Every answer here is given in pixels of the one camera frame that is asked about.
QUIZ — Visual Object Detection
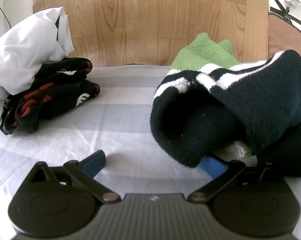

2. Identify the green knit sock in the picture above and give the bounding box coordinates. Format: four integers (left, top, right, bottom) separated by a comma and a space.
170, 32, 248, 72

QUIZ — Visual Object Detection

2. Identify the white cloth garment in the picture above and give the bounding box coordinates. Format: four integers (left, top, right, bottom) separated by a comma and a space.
0, 7, 74, 127

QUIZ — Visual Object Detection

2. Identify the grey white striped bedsheet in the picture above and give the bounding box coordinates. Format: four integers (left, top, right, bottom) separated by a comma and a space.
0, 64, 301, 205

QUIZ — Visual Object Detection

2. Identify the black red patterned sock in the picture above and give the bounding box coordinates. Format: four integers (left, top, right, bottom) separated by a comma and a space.
28, 57, 93, 98
0, 79, 101, 135

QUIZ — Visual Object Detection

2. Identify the black white-striped sock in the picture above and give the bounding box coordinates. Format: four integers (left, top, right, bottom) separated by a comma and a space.
197, 49, 301, 178
150, 69, 252, 168

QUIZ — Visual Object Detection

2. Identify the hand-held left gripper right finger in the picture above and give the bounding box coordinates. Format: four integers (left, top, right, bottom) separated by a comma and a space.
188, 155, 288, 203

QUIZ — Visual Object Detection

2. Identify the black tape cross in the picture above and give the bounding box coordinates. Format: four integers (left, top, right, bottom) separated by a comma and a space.
270, 0, 301, 28

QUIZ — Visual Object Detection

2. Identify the brown cushion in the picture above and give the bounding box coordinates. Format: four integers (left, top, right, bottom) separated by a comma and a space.
268, 12, 301, 73

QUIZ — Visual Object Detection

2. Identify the thin dark cable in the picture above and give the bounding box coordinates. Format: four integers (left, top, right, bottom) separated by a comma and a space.
0, 0, 13, 30

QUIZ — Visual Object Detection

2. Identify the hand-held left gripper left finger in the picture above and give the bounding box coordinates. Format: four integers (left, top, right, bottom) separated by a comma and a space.
28, 150, 121, 203

